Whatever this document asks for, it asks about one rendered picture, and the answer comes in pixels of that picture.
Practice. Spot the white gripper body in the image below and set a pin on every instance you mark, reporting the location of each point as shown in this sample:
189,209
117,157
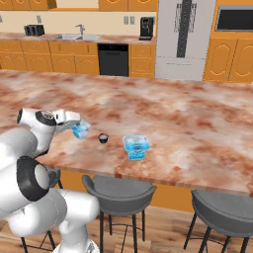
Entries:
71,117

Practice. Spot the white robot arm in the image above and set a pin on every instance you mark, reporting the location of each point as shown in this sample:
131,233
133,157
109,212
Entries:
19,184

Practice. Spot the small blue yogurt container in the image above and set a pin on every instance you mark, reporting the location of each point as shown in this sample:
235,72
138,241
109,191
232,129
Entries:
81,130

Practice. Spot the large blue yogurt container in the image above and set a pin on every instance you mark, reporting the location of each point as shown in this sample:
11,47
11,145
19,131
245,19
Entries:
136,146

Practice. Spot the small black cup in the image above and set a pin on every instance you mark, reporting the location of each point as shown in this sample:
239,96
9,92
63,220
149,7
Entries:
103,138

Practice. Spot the orange lower cupboard run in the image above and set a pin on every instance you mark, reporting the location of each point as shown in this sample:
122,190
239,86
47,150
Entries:
49,56

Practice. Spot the black dishwasher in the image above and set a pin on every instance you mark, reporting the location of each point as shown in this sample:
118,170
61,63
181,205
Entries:
113,61

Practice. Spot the steel sink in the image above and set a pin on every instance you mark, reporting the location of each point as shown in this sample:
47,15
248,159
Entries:
70,37

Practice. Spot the steel tap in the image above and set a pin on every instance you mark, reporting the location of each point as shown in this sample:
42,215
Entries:
81,29

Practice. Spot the orange narrow lower cupboard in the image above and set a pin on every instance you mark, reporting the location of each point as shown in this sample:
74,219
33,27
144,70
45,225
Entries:
142,61

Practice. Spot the black toaster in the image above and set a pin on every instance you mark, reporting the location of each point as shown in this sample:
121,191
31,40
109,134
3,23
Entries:
34,30

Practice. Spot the black coffee machine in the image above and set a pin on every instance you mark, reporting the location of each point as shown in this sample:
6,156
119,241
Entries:
146,28

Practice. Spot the white fridge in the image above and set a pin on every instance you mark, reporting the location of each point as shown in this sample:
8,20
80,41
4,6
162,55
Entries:
169,39

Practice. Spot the orange island panel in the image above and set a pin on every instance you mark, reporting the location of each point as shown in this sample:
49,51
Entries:
171,197

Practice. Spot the orange tall cupboard unit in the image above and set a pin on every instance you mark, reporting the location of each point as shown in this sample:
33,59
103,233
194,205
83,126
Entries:
227,59

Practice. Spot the black microwave oven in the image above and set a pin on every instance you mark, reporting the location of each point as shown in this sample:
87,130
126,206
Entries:
234,19

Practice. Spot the grey wall socket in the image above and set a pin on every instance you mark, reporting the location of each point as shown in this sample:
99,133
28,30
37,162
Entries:
129,20
39,19

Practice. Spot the orange wall cupboards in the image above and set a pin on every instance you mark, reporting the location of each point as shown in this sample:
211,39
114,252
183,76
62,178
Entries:
23,4
128,5

